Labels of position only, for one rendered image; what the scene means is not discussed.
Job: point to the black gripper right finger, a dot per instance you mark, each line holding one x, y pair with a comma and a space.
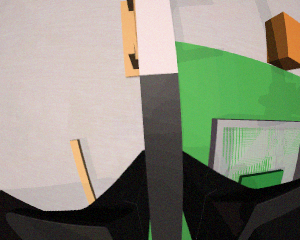
218, 208

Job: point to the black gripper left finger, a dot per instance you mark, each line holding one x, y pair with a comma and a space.
120, 213

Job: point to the green rectangular mat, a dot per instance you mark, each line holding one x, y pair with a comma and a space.
221, 85

